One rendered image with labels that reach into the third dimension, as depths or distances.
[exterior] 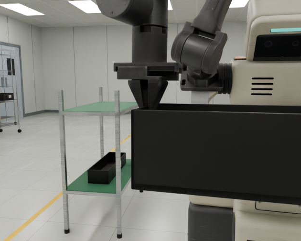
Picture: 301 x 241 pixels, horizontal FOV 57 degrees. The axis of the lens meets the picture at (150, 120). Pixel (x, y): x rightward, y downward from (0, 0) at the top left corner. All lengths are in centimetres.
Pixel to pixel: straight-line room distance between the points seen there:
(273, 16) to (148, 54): 37
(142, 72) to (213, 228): 85
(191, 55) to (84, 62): 957
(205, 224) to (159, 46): 85
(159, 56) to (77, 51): 989
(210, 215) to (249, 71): 60
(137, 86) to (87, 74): 972
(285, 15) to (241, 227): 54
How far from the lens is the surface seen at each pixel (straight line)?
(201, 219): 116
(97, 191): 216
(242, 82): 76
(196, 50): 66
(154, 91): 43
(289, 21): 72
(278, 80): 78
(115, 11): 39
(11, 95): 681
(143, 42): 44
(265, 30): 72
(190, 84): 78
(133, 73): 43
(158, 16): 45
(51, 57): 1071
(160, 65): 42
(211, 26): 68
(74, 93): 1034
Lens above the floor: 117
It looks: 8 degrees down
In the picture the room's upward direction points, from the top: straight up
